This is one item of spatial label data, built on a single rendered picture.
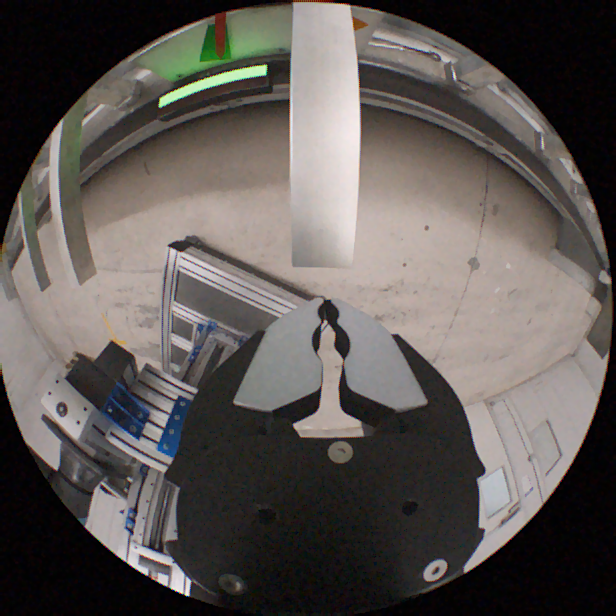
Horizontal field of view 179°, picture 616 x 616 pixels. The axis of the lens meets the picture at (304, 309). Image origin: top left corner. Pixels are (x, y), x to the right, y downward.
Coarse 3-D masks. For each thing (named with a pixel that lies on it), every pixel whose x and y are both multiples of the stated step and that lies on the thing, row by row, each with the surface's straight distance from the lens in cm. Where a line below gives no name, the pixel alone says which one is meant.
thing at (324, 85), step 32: (320, 32) 13; (352, 32) 14; (320, 64) 11; (352, 64) 12; (320, 96) 10; (352, 96) 10; (320, 128) 9; (352, 128) 10; (320, 160) 9; (352, 160) 9; (320, 192) 9; (352, 192) 9; (320, 224) 9; (352, 224) 9; (320, 256) 9; (352, 256) 10
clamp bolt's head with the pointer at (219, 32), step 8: (216, 16) 27; (224, 16) 27; (216, 24) 28; (224, 24) 28; (216, 32) 29; (224, 32) 29; (216, 40) 30; (224, 40) 30; (216, 48) 31; (224, 48) 31
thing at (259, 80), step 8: (240, 80) 31; (248, 80) 31; (256, 80) 31; (264, 80) 30; (208, 88) 33; (216, 88) 32; (224, 88) 32; (232, 88) 31; (240, 88) 31; (192, 96) 34; (200, 96) 33; (208, 96) 32; (168, 104) 36; (176, 104) 35; (184, 104) 34; (160, 112) 36; (168, 112) 35
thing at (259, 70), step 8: (232, 72) 33; (240, 72) 32; (248, 72) 32; (256, 72) 32; (264, 72) 31; (208, 80) 34; (216, 80) 33; (224, 80) 33; (232, 80) 32; (184, 88) 36; (192, 88) 35; (200, 88) 34; (168, 96) 37; (176, 96) 36; (160, 104) 37
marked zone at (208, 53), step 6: (210, 30) 29; (210, 36) 30; (204, 42) 31; (210, 42) 31; (228, 42) 31; (204, 48) 32; (210, 48) 32; (228, 48) 32; (204, 54) 33; (210, 54) 33; (216, 54) 33; (228, 54) 33; (204, 60) 34; (210, 60) 34; (216, 60) 34
